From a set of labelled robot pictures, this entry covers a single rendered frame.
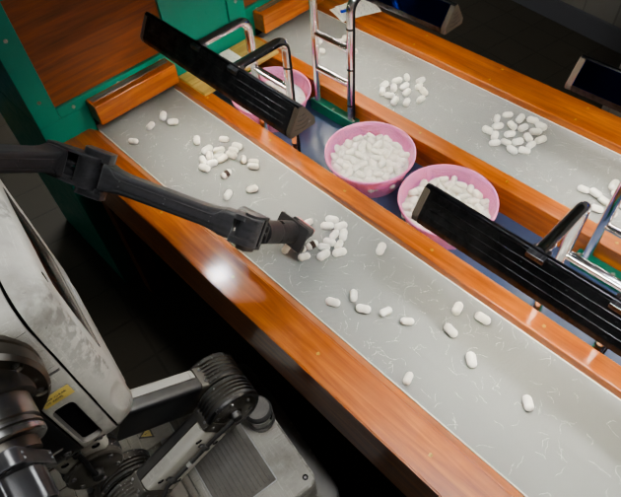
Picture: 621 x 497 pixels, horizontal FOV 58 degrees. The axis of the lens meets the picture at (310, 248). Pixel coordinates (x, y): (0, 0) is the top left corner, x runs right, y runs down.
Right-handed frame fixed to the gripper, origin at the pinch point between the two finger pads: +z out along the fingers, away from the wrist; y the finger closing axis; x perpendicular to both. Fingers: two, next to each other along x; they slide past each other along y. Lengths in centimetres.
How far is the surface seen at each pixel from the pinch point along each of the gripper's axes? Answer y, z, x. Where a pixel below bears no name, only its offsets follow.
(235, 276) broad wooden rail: 3.1, -18.0, 14.9
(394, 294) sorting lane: -27.6, 2.5, 0.9
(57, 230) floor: 136, 19, 82
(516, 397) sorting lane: -63, 1, 3
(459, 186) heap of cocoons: -16.9, 33.0, -24.9
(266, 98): 14.4, -20.0, -27.2
